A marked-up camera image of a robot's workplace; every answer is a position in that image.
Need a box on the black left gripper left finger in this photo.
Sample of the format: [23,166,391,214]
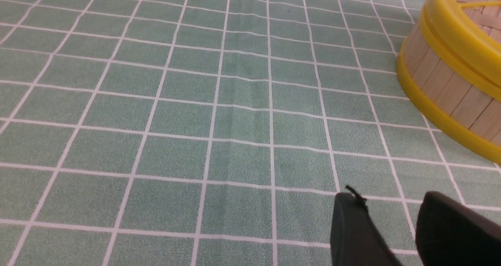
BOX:
[330,185,402,266]

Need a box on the yellow-rimmed bamboo steamer basket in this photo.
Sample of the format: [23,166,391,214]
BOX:
[396,24,501,164]

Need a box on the green checkered tablecloth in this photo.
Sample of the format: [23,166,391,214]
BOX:
[0,0,500,266]

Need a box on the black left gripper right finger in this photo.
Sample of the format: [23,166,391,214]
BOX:
[415,191,501,266]

